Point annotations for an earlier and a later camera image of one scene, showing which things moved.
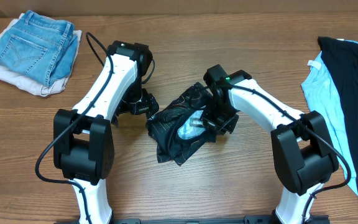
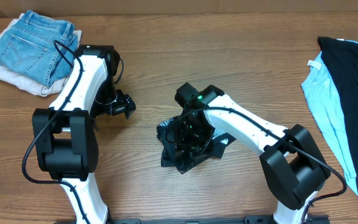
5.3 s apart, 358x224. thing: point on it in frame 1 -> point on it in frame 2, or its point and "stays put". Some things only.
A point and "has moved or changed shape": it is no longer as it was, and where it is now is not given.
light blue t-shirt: (321, 96) stays put
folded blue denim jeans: (38, 46) stays put
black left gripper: (149, 103) -> (125, 102)
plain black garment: (357, 73) stays put
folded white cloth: (18, 79) stays put
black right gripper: (211, 124) -> (184, 142)
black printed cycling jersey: (178, 129) has moved or changed shape
